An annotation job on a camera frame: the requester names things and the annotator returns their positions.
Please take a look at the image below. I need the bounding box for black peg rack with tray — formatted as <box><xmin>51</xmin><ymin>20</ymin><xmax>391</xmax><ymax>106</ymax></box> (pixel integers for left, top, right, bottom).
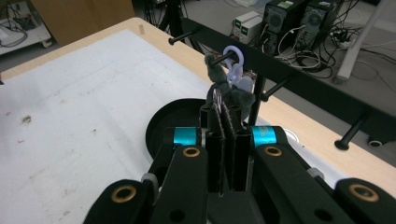
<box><xmin>145</xmin><ymin>17</ymin><xmax>396</xmax><ymax>161</ymax></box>

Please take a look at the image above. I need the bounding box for white desk leg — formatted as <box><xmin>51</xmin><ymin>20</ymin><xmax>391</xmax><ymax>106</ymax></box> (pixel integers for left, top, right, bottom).
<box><xmin>332</xmin><ymin>0</ymin><xmax>392</xmax><ymax>83</ymax></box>

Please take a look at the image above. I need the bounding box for tangle of floor cables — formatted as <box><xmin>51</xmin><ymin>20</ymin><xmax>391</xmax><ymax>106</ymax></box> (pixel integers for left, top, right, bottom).
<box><xmin>261</xmin><ymin>0</ymin><xmax>396</xmax><ymax>81</ymax></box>

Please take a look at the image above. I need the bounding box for large brown carton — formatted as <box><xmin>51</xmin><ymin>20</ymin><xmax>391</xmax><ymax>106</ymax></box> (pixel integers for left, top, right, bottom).
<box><xmin>30</xmin><ymin>0</ymin><xmax>136</xmax><ymax>47</ymax></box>

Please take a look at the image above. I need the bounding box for white wheeled platform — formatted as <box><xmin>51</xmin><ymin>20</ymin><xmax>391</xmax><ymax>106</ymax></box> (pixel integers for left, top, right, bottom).
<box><xmin>0</xmin><ymin>8</ymin><xmax>53</xmax><ymax>56</ymax></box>

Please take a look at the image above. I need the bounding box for black and pink plush keychain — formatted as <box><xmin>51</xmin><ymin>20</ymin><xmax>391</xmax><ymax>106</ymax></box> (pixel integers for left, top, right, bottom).
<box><xmin>204</xmin><ymin>45</ymin><xmax>257</xmax><ymax>123</ymax></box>

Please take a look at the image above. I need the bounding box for white bench power supply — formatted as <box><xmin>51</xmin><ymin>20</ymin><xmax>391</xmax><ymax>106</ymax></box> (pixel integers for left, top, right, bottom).
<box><xmin>240</xmin><ymin>16</ymin><xmax>264</xmax><ymax>45</ymax></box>
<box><xmin>232</xmin><ymin>11</ymin><xmax>261</xmax><ymax>37</ymax></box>

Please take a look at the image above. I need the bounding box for black computer tower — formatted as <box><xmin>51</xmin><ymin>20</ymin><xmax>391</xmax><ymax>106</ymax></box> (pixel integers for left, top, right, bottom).
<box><xmin>294</xmin><ymin>0</ymin><xmax>346</xmax><ymax>53</ymax></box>
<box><xmin>262</xmin><ymin>0</ymin><xmax>308</xmax><ymax>56</ymax></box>

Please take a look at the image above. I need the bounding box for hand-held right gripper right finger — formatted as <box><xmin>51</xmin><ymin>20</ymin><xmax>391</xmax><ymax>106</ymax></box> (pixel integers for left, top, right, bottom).
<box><xmin>221</xmin><ymin>105</ymin><xmax>287</xmax><ymax>192</ymax></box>

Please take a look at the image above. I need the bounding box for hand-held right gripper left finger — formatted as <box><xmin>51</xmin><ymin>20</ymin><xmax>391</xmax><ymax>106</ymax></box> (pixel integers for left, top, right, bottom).
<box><xmin>163</xmin><ymin>104</ymin><xmax>227</xmax><ymax>193</ymax></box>

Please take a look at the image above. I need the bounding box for black metal frame stand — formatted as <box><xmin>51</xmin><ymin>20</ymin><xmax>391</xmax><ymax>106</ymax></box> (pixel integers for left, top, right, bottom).
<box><xmin>145</xmin><ymin>0</ymin><xmax>205</xmax><ymax>54</ymax></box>

